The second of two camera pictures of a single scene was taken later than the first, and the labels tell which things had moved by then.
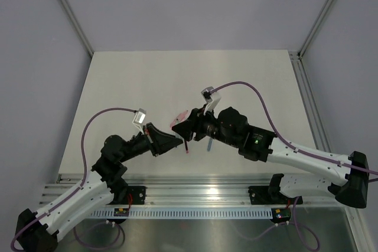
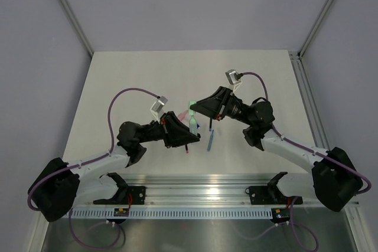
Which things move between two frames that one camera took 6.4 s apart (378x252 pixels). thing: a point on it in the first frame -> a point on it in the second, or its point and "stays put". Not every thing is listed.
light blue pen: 209,144 stays put
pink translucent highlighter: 180,118 stays put
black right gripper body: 205,123 -> 222,107
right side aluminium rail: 316,127 stays put
